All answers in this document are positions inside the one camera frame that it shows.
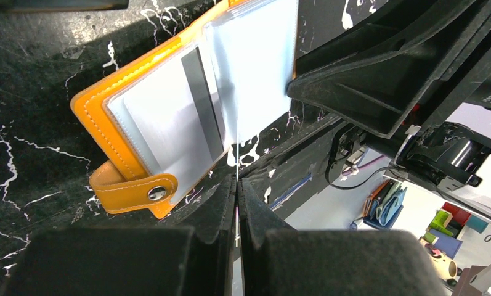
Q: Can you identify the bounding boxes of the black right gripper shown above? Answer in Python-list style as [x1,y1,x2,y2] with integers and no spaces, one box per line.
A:
[288,1,491,192]

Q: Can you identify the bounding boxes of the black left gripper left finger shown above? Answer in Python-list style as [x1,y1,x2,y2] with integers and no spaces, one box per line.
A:
[1,176,237,295]

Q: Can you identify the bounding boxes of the colourful items beyond table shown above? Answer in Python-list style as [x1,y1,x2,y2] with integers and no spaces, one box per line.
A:
[351,179,491,296]

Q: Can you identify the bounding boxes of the orange leather card holder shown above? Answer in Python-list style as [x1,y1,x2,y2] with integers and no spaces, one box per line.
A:
[70,1,299,219]

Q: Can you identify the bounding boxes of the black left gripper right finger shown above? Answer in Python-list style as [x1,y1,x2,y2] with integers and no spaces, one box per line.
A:
[237,178,444,295]

